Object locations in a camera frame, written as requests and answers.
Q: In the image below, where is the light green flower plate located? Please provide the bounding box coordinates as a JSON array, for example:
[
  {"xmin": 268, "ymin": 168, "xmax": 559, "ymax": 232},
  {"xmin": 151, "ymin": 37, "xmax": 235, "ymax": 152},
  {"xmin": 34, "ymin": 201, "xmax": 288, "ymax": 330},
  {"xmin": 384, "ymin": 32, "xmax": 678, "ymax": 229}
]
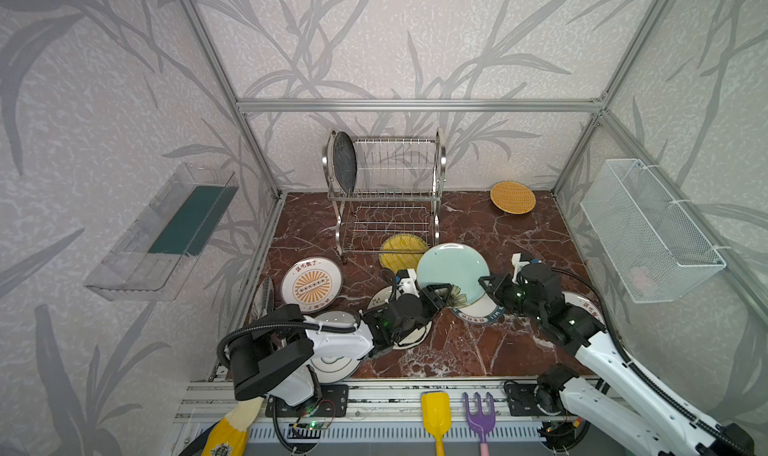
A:
[{"xmin": 416, "ymin": 243, "xmax": 490, "ymax": 306}]

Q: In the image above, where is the steel dish rack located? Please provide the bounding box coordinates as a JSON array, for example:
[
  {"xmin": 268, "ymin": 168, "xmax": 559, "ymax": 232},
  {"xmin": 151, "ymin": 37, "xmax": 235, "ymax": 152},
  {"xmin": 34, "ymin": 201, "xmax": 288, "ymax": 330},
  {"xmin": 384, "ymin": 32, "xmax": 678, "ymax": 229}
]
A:
[{"xmin": 322, "ymin": 129, "xmax": 447, "ymax": 259}]

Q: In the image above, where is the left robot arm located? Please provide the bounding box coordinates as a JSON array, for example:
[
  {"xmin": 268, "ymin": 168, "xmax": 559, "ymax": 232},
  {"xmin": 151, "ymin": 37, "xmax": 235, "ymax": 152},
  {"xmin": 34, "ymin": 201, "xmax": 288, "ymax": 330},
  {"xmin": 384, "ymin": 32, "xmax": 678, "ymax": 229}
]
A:
[{"xmin": 217, "ymin": 283, "xmax": 464, "ymax": 407}]

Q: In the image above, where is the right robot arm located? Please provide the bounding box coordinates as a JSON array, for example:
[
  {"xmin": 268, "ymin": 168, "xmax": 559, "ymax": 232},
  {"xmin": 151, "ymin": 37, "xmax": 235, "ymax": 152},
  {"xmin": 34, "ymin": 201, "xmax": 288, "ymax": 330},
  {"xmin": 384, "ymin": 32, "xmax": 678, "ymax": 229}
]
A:
[{"xmin": 478, "ymin": 261, "xmax": 755, "ymax": 455}]

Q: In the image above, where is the green rim white plate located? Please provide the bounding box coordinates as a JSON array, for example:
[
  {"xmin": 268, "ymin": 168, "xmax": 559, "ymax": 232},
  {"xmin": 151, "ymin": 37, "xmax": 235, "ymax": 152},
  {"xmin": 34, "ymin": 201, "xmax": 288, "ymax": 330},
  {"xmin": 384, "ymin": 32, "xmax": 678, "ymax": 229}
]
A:
[{"xmin": 451, "ymin": 294, "xmax": 505, "ymax": 325}]

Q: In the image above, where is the cream floral plate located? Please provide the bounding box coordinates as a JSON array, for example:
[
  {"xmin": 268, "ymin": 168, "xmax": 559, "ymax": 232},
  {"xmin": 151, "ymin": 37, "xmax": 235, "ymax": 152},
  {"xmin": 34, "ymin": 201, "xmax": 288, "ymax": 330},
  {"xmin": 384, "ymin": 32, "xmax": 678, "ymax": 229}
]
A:
[{"xmin": 367, "ymin": 287, "xmax": 433, "ymax": 351}]

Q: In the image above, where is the yellow green woven plate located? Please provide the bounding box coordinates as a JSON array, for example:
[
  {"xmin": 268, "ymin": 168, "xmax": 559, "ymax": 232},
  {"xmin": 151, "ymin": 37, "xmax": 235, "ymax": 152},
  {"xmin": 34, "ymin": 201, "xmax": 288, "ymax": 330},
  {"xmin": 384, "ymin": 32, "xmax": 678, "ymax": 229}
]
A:
[{"xmin": 379, "ymin": 233, "xmax": 429, "ymax": 273}]

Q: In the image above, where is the right orange sunburst plate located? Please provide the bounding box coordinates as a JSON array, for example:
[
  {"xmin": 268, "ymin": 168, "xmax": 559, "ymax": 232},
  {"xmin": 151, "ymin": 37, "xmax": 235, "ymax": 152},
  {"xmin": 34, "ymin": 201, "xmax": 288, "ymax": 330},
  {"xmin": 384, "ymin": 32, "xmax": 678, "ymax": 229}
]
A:
[{"xmin": 564, "ymin": 291, "xmax": 605, "ymax": 324}]

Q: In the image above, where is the orange sunburst plate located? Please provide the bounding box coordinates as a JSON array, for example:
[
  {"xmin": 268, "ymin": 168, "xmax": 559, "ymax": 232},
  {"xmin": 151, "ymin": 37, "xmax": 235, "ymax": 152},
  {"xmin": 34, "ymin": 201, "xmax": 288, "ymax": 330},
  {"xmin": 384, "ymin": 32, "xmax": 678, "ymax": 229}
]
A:
[
  {"xmin": 280, "ymin": 256, "xmax": 343, "ymax": 314},
  {"xmin": 564, "ymin": 291, "xmax": 605, "ymax": 324}
]

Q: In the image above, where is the white plate black emblem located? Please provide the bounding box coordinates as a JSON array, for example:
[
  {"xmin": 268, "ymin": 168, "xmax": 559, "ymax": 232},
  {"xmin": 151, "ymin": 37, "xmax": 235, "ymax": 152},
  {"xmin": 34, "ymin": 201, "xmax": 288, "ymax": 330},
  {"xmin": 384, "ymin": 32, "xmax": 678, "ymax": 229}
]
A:
[{"xmin": 309, "ymin": 311, "xmax": 362, "ymax": 385}]

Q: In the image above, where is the left orange sunburst plate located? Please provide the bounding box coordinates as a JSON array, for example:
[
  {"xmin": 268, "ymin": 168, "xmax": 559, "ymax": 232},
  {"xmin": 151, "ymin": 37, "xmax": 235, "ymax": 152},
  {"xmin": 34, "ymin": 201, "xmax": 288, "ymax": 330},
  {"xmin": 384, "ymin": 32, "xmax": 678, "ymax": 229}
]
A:
[{"xmin": 280, "ymin": 256, "xmax": 343, "ymax": 314}]

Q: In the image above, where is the orange woven plate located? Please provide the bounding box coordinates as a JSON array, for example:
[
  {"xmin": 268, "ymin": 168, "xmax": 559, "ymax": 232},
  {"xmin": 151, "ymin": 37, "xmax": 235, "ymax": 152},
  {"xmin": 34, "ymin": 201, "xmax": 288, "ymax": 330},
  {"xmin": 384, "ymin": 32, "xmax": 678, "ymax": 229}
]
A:
[{"xmin": 490, "ymin": 181, "xmax": 536, "ymax": 215}]

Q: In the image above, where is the yellow toy shovel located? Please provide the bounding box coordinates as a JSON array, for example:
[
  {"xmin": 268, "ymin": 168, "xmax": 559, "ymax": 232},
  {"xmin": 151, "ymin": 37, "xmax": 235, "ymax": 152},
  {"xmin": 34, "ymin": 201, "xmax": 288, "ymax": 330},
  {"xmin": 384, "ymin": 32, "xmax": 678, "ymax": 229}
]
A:
[{"xmin": 421, "ymin": 392, "xmax": 452, "ymax": 456}]

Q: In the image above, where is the purple toy fork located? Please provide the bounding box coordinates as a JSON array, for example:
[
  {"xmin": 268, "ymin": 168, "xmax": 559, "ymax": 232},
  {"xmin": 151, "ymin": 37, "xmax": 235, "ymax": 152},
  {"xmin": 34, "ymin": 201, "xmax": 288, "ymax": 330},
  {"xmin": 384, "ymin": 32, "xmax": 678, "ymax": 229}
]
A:
[{"xmin": 462, "ymin": 392, "xmax": 496, "ymax": 456}]

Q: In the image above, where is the yellow banana toy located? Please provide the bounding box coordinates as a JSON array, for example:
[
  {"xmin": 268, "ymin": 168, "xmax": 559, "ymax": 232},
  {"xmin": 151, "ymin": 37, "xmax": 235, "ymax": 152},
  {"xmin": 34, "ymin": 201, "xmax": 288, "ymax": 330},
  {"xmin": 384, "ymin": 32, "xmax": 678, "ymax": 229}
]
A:
[{"xmin": 202, "ymin": 397, "xmax": 264, "ymax": 456}]

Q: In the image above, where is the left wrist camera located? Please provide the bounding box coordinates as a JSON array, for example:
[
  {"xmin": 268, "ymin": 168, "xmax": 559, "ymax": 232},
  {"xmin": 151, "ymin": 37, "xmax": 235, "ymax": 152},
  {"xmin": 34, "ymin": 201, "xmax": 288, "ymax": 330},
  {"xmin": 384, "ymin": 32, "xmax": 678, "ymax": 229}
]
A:
[{"xmin": 396, "ymin": 268, "xmax": 419, "ymax": 298}]

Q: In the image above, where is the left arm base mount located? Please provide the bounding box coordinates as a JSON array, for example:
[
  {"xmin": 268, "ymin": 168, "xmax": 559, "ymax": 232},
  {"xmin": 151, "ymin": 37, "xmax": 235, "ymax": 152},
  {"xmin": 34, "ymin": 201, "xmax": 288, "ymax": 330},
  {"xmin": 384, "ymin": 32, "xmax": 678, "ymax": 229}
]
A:
[{"xmin": 266, "ymin": 384, "xmax": 350, "ymax": 418}]

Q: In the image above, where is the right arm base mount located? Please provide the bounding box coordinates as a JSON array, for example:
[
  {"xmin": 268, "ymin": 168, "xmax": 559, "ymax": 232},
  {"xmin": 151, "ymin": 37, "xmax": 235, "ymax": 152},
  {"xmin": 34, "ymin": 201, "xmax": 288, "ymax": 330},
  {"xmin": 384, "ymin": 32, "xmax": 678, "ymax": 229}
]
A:
[{"xmin": 503, "ymin": 380, "xmax": 562, "ymax": 416}]

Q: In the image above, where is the white wire mesh basket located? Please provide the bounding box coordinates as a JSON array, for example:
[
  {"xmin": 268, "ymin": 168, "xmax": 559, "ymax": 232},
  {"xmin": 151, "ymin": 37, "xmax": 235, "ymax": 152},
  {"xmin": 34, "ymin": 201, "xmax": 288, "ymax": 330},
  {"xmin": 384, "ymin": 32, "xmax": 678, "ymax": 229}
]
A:
[{"xmin": 581, "ymin": 158, "xmax": 727, "ymax": 304}]

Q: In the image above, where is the clear plastic wall shelf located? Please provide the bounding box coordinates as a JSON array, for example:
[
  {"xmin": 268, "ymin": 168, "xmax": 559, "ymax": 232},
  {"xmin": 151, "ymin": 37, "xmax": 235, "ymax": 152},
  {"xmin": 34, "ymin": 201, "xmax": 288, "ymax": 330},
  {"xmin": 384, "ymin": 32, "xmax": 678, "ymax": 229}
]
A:
[{"xmin": 84, "ymin": 163, "xmax": 239, "ymax": 302}]

